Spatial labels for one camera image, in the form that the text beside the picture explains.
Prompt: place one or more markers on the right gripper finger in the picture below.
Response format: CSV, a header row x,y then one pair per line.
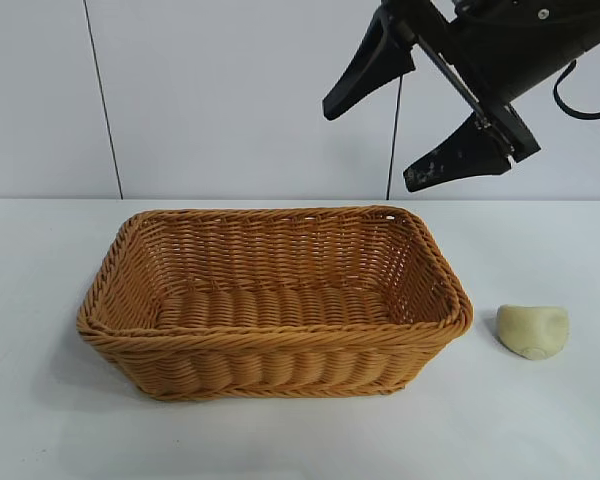
x,y
372,67
457,162

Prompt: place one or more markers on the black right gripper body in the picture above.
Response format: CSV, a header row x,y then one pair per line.
x,y
510,50

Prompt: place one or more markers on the pale yellow egg yolk pastry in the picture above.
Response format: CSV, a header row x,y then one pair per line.
x,y
525,325

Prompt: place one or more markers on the brown woven wicker basket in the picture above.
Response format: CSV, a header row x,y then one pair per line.
x,y
280,365

